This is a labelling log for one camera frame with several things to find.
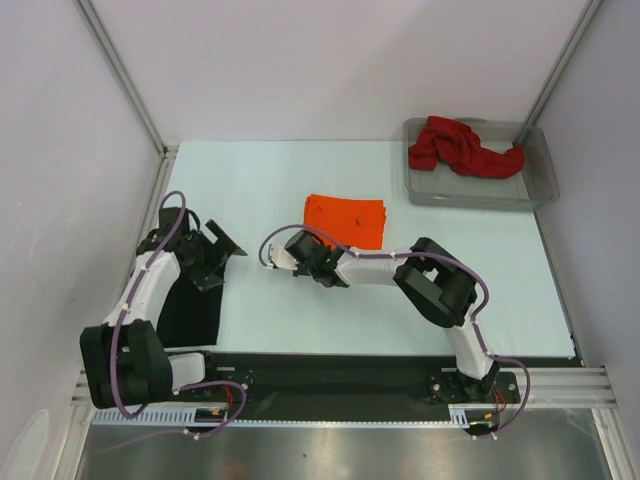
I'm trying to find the left aluminium corner post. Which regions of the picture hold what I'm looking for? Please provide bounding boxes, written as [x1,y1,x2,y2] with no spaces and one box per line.
[72,0,167,158]

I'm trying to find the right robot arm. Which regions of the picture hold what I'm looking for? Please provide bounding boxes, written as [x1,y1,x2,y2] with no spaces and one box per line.
[270,230,499,401]

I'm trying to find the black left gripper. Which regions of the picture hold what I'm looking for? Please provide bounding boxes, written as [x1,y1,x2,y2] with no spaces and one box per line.
[182,221,245,290]

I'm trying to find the white slotted cable duct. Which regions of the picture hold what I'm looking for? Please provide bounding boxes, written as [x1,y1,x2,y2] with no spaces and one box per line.
[91,406,497,432]

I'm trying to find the right aluminium corner post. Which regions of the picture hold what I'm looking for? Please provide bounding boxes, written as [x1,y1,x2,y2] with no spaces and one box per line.
[515,0,607,143]

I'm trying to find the red t-shirt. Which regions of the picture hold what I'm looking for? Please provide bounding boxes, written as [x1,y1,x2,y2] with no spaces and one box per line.
[408,116,526,180]

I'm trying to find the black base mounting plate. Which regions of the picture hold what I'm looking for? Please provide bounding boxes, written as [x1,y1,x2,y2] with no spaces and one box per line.
[164,349,584,424]

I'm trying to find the clear plastic bin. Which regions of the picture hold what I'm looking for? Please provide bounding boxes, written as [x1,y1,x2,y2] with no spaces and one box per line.
[403,115,559,212]

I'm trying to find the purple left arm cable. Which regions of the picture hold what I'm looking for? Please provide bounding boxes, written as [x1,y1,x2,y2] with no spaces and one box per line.
[110,190,189,420]

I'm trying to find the aluminium corner post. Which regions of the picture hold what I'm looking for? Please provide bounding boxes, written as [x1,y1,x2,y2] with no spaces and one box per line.
[515,0,607,143]
[72,0,167,158]

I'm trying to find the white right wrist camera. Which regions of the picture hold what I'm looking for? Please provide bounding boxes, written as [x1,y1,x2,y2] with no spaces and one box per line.
[267,243,297,271]

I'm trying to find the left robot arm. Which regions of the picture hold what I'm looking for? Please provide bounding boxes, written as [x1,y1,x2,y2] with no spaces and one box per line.
[79,207,245,409]

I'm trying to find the folded black t-shirt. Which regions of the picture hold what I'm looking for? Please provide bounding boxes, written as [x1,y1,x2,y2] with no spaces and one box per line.
[156,274,224,348]

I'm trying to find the orange t-shirt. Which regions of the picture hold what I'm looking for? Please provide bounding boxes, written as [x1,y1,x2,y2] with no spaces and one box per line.
[304,194,386,250]

